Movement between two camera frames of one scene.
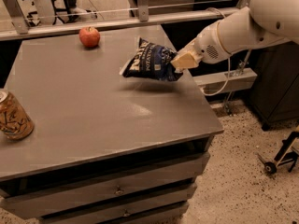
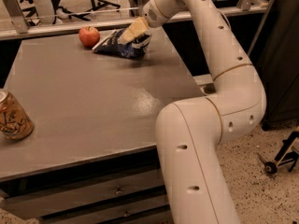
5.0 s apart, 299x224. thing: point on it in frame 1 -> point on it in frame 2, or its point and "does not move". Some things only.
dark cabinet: (276, 91) does not move
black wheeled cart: (290, 151) does not move
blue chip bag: (152, 61) -> (111, 45)
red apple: (90, 36) does not move
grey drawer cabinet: (104, 148) does not move
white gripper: (207, 49) -> (150, 13)
